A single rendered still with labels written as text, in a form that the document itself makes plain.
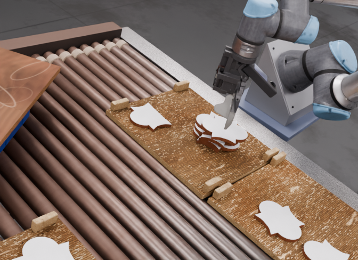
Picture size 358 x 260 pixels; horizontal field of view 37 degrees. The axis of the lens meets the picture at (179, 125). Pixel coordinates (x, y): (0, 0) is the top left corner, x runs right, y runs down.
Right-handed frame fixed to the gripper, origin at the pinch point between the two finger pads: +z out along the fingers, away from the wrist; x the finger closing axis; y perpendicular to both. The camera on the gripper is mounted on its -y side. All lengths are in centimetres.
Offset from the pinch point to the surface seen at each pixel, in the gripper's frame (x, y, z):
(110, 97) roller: -12.8, 35.4, 13.8
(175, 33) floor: -269, 28, 105
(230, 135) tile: 2.7, -2.0, 4.3
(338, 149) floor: -170, -99, 105
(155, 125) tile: 0.1, 19.2, 10.1
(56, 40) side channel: -31, 59, 10
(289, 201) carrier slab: 15.3, -21.5, 11.2
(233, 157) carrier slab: 3.1, -5.2, 11.2
